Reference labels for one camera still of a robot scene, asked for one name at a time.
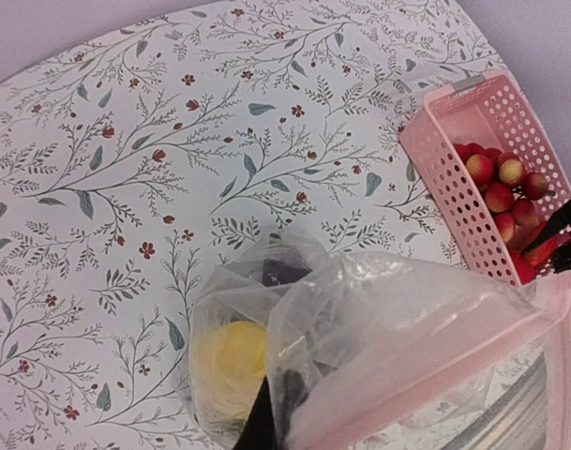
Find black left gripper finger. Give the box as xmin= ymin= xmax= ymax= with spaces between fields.
xmin=233 ymin=377 xmax=284 ymax=450

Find yellow lemon toy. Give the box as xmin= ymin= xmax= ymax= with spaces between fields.
xmin=189 ymin=321 xmax=266 ymax=422

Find clear zip top bag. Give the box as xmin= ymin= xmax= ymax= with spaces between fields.
xmin=188 ymin=232 xmax=571 ymax=449

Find dark purple eggplant toy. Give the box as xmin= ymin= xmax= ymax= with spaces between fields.
xmin=261 ymin=259 xmax=311 ymax=287

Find red strawberry toy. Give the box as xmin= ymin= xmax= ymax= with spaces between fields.
xmin=510 ymin=251 xmax=536 ymax=285

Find small red peach toy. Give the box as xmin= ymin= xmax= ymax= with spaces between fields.
xmin=510 ymin=198 xmax=539 ymax=229

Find orange red mango toy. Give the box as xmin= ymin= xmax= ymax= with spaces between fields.
xmin=521 ymin=222 xmax=568 ymax=268

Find red yellow apple toy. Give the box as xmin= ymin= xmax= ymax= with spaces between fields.
xmin=498 ymin=158 xmax=528 ymax=188

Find small red yellow fruit toy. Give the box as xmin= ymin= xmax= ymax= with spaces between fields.
xmin=483 ymin=183 xmax=515 ymax=214

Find pink perforated plastic basket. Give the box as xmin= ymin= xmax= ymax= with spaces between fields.
xmin=399 ymin=71 xmax=571 ymax=285

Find floral patterned tablecloth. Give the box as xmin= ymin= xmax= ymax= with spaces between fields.
xmin=0 ymin=1 xmax=513 ymax=449

